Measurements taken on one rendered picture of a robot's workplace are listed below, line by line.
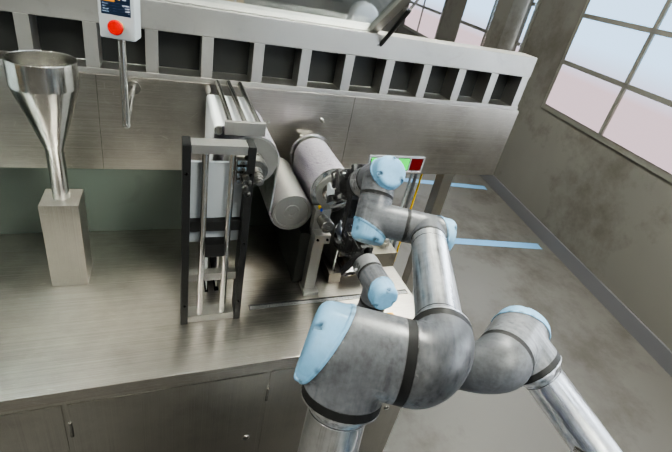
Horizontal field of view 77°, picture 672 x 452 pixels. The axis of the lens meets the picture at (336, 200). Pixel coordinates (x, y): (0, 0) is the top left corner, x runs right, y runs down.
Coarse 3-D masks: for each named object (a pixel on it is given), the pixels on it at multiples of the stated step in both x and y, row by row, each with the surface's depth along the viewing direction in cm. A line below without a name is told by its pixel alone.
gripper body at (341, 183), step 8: (352, 168) 107; (336, 176) 115; (344, 176) 111; (336, 184) 113; (344, 184) 111; (336, 192) 112; (344, 192) 111; (352, 192) 105; (336, 200) 112; (344, 200) 112
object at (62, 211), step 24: (24, 96) 92; (48, 96) 93; (72, 96) 98; (48, 120) 98; (48, 144) 102; (48, 168) 106; (48, 192) 113; (72, 192) 115; (48, 216) 109; (72, 216) 111; (48, 240) 113; (72, 240) 115; (48, 264) 116; (72, 264) 119
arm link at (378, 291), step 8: (368, 264) 116; (376, 264) 116; (360, 272) 116; (368, 272) 114; (376, 272) 113; (384, 272) 114; (360, 280) 115; (368, 280) 112; (376, 280) 111; (384, 280) 110; (368, 288) 111; (376, 288) 109; (384, 288) 108; (392, 288) 109; (368, 296) 111; (376, 296) 108; (384, 296) 108; (392, 296) 110; (368, 304) 113; (376, 304) 109; (384, 304) 110; (392, 304) 111
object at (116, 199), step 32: (0, 192) 128; (32, 192) 131; (96, 192) 137; (128, 192) 141; (160, 192) 145; (256, 192) 157; (0, 224) 133; (32, 224) 136; (96, 224) 143; (128, 224) 147; (160, 224) 151; (256, 224) 164
